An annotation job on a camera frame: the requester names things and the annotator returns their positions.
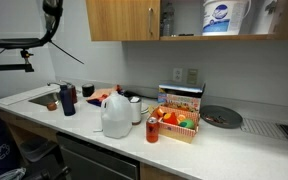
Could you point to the wooden upper cabinet carcass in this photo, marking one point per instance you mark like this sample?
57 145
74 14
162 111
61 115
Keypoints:
217 37

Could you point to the wooden base cabinet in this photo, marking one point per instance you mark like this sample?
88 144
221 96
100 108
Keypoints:
27 126

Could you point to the black tray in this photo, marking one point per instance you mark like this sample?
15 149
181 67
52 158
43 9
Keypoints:
145 92

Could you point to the pale yellow toy piece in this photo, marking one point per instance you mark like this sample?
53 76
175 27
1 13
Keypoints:
148 110

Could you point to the white tumbler with lid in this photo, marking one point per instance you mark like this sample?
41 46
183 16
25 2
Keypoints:
136 111

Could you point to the small red object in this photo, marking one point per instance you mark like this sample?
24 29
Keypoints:
118 89

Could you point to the orange toy slice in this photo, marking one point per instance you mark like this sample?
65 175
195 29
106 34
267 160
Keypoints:
160 112

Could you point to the translucent plastic milk jug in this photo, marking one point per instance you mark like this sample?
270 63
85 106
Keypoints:
116 116

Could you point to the orange red toy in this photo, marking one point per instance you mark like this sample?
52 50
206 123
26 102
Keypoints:
170 119

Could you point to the red soda can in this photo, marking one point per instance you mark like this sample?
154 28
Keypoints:
152 131

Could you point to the peach cloth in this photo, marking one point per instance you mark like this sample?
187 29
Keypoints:
100 93

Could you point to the yellow orange toy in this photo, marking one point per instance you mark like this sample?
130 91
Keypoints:
181 117

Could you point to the blue cloth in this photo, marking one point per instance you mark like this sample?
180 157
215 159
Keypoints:
94 102

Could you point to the orange checkered cardboard tray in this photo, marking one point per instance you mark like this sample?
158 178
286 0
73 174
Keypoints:
179 131

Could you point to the green toy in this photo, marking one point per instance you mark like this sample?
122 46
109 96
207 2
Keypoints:
187 124

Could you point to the black cylindrical cup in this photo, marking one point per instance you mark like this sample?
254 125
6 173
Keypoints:
88 90

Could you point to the small black flat item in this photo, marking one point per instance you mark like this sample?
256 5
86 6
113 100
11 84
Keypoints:
185 34

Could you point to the dark red bottle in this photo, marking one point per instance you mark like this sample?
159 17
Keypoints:
74 95

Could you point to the clear plastic bottle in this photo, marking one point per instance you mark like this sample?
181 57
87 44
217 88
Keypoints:
167 20

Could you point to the batteries in pan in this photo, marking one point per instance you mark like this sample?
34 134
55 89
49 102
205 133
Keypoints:
215 119

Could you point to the dark blue water bottle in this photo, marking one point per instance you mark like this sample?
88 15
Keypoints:
67 101

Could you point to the gray round pan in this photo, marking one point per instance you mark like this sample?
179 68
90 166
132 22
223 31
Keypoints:
220 111

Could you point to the black steel dishwasher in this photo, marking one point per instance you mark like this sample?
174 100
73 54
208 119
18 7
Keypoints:
97 156

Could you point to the chrome faucet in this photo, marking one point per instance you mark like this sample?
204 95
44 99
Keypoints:
59 83

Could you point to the brown round sponge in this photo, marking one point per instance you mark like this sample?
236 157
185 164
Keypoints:
52 106

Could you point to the steel sink basin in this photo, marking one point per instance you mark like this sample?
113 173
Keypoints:
45 99

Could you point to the white bucket blue label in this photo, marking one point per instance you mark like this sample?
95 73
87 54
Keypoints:
224 20

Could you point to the gray plastic bin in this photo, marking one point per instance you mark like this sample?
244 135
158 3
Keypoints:
37 148

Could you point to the black red tripod head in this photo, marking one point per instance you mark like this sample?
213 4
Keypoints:
25 55

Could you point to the black equipment base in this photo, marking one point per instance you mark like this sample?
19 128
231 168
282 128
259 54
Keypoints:
50 173

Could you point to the white plastic container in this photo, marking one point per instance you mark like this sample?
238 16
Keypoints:
260 23

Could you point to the crumpled plastic bag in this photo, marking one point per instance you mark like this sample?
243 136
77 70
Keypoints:
10 174

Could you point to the white wall outlet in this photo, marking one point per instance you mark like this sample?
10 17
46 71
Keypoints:
177 75

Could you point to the beige wall switch plate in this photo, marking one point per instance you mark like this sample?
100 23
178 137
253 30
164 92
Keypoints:
192 76

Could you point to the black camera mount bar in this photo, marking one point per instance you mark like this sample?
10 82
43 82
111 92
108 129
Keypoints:
20 42

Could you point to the black camera rig rail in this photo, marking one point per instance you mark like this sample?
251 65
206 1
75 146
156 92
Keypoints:
7 67

